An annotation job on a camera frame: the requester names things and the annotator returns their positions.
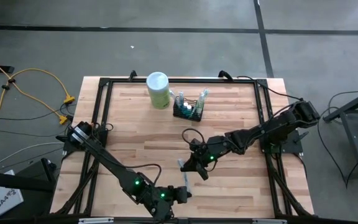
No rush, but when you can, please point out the silver bracket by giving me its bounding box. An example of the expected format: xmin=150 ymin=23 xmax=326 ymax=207
xmin=252 ymin=218 xmax=288 ymax=224
xmin=78 ymin=217 xmax=114 ymax=224

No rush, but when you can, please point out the yellow extension cable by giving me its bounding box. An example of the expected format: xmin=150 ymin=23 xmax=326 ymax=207
xmin=0 ymin=52 xmax=76 ymax=138

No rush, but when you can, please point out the black floor stand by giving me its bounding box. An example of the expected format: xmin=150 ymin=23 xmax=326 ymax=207
xmin=0 ymin=157 xmax=57 ymax=192

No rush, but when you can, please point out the black aluminium table frame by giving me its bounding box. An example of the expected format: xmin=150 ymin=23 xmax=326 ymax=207
xmin=50 ymin=70 xmax=316 ymax=220

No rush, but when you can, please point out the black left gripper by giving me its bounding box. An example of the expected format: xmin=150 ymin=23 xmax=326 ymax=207
xmin=147 ymin=185 xmax=193 ymax=222

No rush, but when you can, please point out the black side table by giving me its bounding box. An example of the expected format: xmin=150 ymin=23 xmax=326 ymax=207
xmin=323 ymin=85 xmax=358 ymax=182

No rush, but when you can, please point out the green disinfecting wipes canister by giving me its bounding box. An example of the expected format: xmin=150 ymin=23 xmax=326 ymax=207
xmin=145 ymin=71 xmax=171 ymax=110

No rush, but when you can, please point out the black floor cable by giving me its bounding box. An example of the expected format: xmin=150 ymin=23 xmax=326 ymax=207
xmin=313 ymin=89 xmax=358 ymax=194

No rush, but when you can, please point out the grey floor cable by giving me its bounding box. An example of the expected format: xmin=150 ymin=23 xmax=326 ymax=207
xmin=0 ymin=142 xmax=65 ymax=172

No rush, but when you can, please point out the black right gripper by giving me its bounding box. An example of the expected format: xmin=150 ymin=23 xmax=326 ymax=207
xmin=180 ymin=136 xmax=229 ymax=181

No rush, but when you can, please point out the black wire basket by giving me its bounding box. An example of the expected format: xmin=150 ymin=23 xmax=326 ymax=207
xmin=172 ymin=96 xmax=205 ymax=123

